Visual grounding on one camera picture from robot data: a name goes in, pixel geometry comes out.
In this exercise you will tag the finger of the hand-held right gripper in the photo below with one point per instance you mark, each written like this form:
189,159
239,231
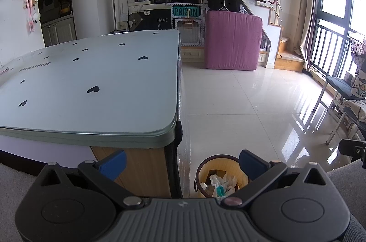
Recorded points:
350,147

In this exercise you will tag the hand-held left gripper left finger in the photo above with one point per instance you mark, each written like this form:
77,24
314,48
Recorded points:
113,163

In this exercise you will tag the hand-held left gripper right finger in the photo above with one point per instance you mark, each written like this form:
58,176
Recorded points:
251,163

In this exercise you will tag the brown-rimmed wooden trash bin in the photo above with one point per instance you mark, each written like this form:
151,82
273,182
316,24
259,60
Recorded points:
204,173

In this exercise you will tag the white crumpled tissue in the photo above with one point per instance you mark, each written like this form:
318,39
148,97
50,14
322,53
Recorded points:
221,180

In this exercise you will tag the brown cardboard box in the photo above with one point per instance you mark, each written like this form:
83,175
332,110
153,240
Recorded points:
217,172

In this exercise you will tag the teal plastic lid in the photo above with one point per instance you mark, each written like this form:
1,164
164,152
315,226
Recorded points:
220,190

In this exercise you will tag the beige cloth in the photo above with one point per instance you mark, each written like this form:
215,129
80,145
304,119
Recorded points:
356,106

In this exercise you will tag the printed cushion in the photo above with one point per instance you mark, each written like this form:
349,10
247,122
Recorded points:
359,87

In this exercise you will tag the silver foil sheet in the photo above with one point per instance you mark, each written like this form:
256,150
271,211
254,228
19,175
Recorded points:
185,156

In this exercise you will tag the heart-print glass-top table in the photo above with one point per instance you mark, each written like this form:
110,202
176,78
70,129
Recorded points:
85,73

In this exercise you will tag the grey cloth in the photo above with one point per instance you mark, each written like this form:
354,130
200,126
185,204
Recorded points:
11,202

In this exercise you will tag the wooden staircase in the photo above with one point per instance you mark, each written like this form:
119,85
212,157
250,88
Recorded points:
286,59

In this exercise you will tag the black balcony railing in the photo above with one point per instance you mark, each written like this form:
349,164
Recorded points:
334,31

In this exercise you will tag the pink mattress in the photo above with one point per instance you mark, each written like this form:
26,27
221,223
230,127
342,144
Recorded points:
233,41

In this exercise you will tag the cream low cabinet wooden top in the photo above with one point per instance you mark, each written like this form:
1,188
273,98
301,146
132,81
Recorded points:
191,54

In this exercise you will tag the cream kitchen base cabinet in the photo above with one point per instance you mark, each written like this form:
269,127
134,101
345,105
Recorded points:
60,31

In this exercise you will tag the white grid cage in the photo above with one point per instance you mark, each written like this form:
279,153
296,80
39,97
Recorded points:
188,33

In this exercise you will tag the black bear-print board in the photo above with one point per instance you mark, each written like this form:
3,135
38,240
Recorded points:
160,20

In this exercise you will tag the beige curtain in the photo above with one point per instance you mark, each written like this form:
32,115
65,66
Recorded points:
310,1

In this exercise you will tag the teal sign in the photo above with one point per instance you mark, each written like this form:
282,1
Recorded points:
185,11

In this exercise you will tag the white plush toy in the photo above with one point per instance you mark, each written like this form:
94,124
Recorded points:
35,16

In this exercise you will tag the metal frame chair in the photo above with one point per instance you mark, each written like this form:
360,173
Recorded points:
340,84

